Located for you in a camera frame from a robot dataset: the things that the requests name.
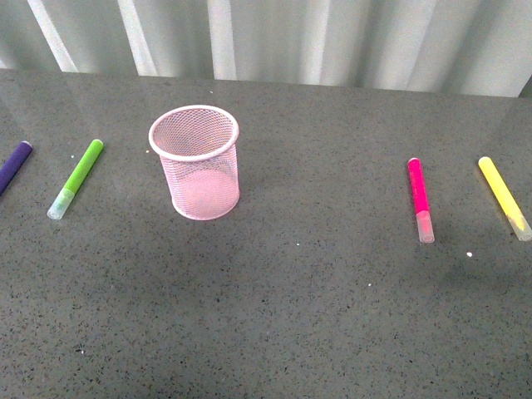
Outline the purple marker pen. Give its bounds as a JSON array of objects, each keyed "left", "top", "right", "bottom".
[{"left": 0, "top": 140, "right": 32, "bottom": 195}]

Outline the pink marker pen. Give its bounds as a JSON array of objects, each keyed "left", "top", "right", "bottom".
[{"left": 407, "top": 158, "right": 435, "bottom": 244}]

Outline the green marker pen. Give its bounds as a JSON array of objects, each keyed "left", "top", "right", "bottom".
[{"left": 47, "top": 139, "right": 104, "bottom": 220}]

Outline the yellow marker pen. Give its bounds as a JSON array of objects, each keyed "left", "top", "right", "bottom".
[{"left": 478, "top": 156, "right": 531, "bottom": 242}]

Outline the pink mesh cup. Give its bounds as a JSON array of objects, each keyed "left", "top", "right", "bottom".
[{"left": 148, "top": 105, "right": 240, "bottom": 220}]

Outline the white curtain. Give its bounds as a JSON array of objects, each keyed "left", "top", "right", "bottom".
[{"left": 1, "top": 1, "right": 531, "bottom": 97}]

